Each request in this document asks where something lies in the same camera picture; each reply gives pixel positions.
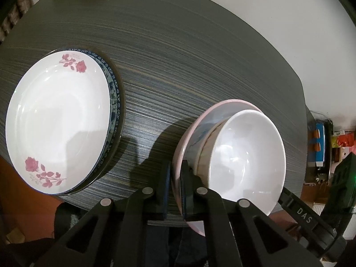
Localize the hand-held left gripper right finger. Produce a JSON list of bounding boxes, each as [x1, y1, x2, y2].
[[180, 160, 324, 267]]

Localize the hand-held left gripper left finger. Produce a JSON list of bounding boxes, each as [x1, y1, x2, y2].
[[33, 160, 171, 267]]

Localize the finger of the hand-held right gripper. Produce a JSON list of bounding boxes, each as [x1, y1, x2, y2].
[[278, 187, 338, 240]]

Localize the large pink bowl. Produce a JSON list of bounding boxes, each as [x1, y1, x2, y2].
[[170, 99, 279, 235]]

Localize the white bowl with pink base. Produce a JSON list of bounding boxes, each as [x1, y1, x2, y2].
[[195, 109, 287, 218]]

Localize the large blue floral plate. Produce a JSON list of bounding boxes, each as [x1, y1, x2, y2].
[[60, 47, 126, 196]]

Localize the white plate with pink flowers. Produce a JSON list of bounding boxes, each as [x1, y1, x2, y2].
[[5, 51, 109, 195]]

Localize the red packet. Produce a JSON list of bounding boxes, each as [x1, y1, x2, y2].
[[332, 133, 356, 148]]

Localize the blue box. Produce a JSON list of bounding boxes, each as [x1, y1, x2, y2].
[[311, 121, 329, 169]]

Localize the person's dark pants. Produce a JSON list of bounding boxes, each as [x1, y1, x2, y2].
[[145, 220, 208, 267]]

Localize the black cloth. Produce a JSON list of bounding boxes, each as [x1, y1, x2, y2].
[[53, 202, 93, 241]]

